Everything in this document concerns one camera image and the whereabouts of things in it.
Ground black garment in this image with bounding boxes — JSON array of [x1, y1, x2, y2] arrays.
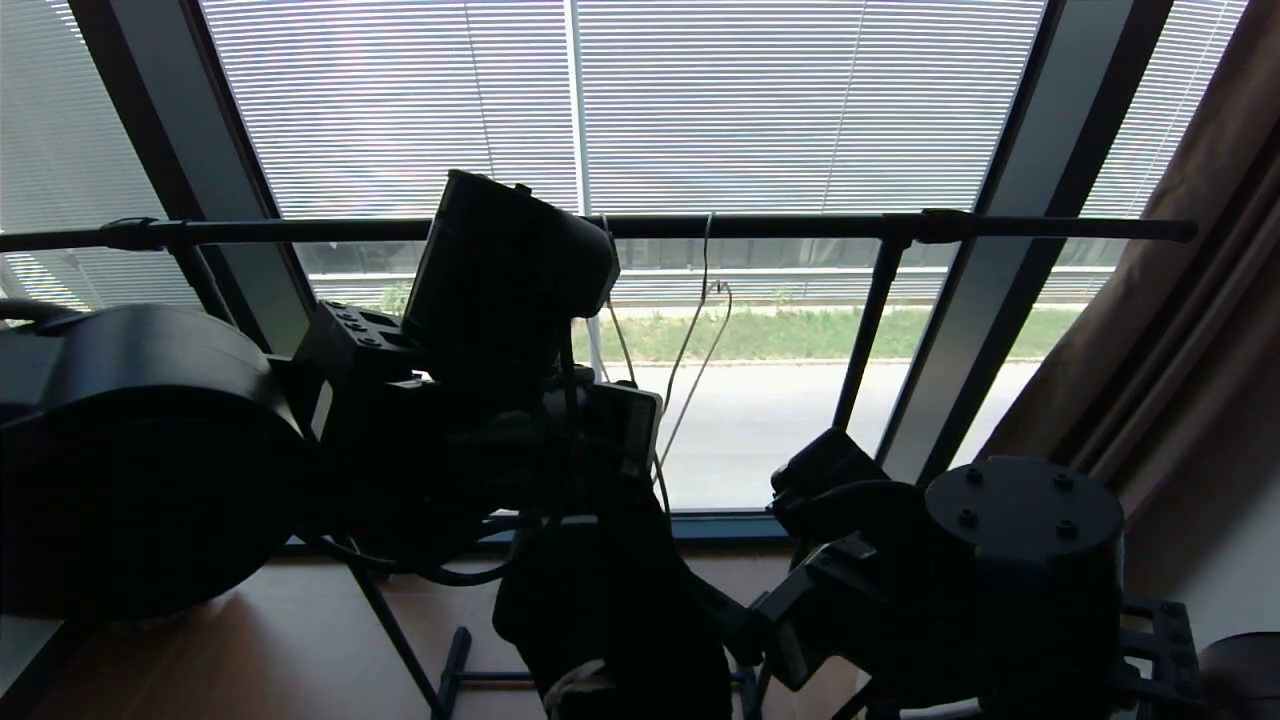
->
[[493, 478, 741, 720]]

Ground pink clothes hanger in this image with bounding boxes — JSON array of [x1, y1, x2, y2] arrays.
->
[[652, 210, 736, 501], [598, 212, 641, 389]]

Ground black clothes rack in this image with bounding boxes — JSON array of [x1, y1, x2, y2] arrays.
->
[[0, 208, 1199, 720]]

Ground window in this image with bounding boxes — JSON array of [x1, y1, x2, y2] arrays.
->
[[0, 0, 1251, 547]]

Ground brown curtain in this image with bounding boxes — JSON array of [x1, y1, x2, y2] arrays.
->
[[975, 0, 1280, 603]]

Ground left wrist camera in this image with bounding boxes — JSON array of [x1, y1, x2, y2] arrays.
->
[[588, 383, 665, 474]]

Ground black cable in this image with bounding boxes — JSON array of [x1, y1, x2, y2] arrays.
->
[[300, 505, 527, 590]]

